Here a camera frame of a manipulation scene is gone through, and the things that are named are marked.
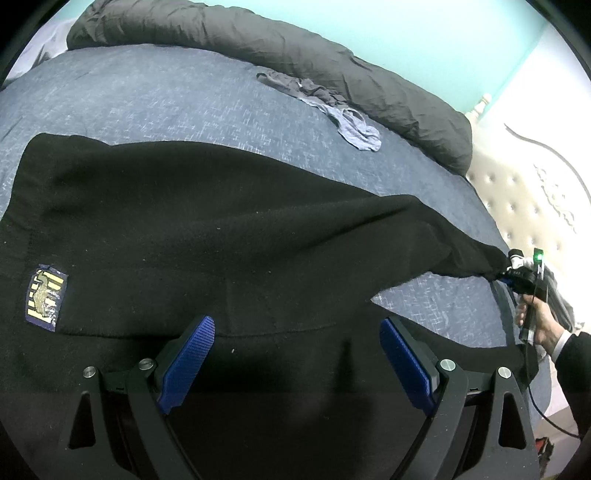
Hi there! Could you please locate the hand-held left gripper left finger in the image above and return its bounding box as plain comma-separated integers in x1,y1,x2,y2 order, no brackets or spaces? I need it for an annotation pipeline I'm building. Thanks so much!
55,315,216,480

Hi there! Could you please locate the grey duvet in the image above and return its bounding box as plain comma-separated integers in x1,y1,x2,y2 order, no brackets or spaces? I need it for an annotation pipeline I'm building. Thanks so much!
66,0,474,176

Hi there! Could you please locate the beige tufted headboard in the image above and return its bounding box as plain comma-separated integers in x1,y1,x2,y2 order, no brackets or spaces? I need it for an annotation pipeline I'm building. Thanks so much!
464,92,591,296

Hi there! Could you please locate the person's right hand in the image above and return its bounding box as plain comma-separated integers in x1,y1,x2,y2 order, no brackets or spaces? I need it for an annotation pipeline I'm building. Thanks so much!
514,300,566,356

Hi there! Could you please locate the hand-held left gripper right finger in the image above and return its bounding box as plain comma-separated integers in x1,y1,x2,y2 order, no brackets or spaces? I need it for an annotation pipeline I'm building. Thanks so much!
379,316,541,480

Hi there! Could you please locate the black sweatshirt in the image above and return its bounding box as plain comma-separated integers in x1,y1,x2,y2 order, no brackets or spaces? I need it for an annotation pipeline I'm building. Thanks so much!
0,133,541,480

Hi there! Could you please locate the pale lavender bed sheet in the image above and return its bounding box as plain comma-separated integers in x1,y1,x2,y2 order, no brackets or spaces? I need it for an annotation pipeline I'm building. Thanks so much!
4,21,75,81

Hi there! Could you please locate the blue-grey underwear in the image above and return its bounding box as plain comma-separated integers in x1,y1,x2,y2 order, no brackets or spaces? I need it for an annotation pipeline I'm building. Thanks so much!
256,71,383,153

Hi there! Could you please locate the red and black object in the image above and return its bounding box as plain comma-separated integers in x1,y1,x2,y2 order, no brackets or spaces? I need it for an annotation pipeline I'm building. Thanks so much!
536,436,555,467

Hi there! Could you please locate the black cable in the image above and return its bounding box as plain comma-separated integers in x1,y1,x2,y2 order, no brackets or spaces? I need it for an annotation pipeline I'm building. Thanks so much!
524,342,583,439

